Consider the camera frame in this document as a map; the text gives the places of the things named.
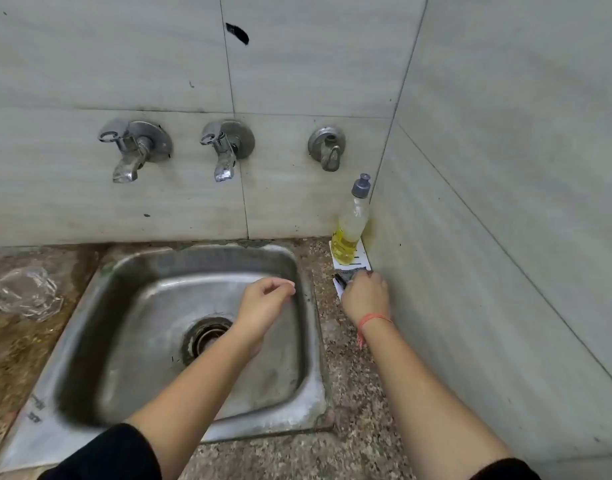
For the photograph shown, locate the person's right hand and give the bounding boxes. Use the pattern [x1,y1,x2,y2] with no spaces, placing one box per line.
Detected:
[340,270,392,327]

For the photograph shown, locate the person's left hand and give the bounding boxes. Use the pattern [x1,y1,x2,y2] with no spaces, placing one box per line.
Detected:
[233,277,297,359]

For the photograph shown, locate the dark speckled sponge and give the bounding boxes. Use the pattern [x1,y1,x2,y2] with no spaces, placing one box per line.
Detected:
[334,271,372,291]

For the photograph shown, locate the yellow dish soap bottle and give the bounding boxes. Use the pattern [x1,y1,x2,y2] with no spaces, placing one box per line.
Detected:
[330,173,372,267]

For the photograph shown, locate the clear glass cup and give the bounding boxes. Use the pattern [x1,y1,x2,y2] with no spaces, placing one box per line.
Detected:
[0,267,65,323]

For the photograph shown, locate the person's right forearm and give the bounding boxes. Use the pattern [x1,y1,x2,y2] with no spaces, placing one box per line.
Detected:
[358,318,512,480]

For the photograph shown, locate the person's left forearm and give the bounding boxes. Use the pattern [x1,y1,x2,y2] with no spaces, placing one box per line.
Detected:
[127,319,261,480]

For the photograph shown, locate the orange wrist thread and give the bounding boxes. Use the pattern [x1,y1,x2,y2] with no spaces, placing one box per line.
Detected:
[355,313,394,349]

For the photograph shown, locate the metal sink drain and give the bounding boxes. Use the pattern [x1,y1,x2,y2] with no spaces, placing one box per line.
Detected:
[181,317,235,368]

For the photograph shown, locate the stainless steel sink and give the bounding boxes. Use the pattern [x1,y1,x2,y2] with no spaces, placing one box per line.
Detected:
[0,242,336,473]

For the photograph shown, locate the black right sleeve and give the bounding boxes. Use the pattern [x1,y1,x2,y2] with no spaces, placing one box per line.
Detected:
[470,458,542,480]

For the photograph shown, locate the black tape piece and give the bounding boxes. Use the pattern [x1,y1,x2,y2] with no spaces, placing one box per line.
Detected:
[225,22,251,45]

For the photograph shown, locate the grey wall valve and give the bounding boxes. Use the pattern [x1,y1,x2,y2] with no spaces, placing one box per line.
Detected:
[307,126,346,173]

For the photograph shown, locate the chrome wall tap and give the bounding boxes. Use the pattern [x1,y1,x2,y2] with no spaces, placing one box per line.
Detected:
[97,118,175,185]
[199,119,257,183]

